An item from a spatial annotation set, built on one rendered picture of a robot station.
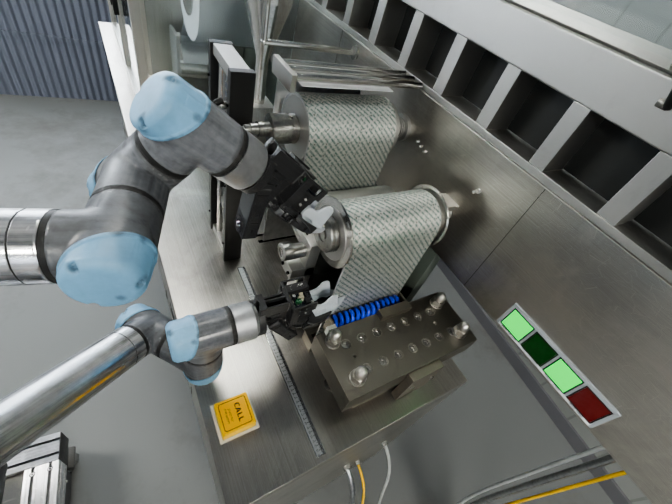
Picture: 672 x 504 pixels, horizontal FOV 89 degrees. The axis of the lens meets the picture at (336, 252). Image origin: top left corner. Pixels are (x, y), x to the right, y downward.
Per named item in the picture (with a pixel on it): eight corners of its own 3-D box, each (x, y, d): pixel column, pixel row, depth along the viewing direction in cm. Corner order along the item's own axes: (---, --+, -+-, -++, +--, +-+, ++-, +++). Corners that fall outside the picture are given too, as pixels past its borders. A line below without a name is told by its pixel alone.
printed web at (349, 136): (262, 239, 110) (286, 79, 75) (325, 228, 122) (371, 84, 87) (314, 341, 90) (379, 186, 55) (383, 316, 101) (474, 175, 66)
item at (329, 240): (311, 239, 72) (315, 208, 68) (319, 238, 73) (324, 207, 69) (328, 260, 67) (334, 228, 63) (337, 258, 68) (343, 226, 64)
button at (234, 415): (213, 408, 73) (213, 403, 72) (245, 395, 77) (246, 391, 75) (222, 440, 70) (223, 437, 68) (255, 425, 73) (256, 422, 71)
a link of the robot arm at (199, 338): (166, 337, 64) (161, 312, 59) (225, 320, 70) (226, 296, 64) (175, 375, 60) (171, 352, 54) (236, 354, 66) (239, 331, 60)
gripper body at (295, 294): (322, 302, 67) (263, 320, 61) (313, 325, 73) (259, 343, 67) (305, 273, 71) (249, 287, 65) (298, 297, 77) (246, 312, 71)
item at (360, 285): (322, 317, 82) (342, 268, 69) (396, 293, 94) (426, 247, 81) (323, 319, 82) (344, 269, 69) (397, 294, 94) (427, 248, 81)
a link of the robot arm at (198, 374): (187, 340, 76) (184, 313, 69) (230, 363, 75) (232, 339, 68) (161, 369, 71) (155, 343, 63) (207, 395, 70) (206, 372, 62)
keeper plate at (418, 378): (390, 392, 85) (408, 374, 77) (420, 377, 90) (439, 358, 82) (396, 402, 84) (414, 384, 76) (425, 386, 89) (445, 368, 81)
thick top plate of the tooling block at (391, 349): (309, 347, 81) (315, 334, 77) (429, 303, 101) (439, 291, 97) (341, 412, 73) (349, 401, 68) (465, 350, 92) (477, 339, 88)
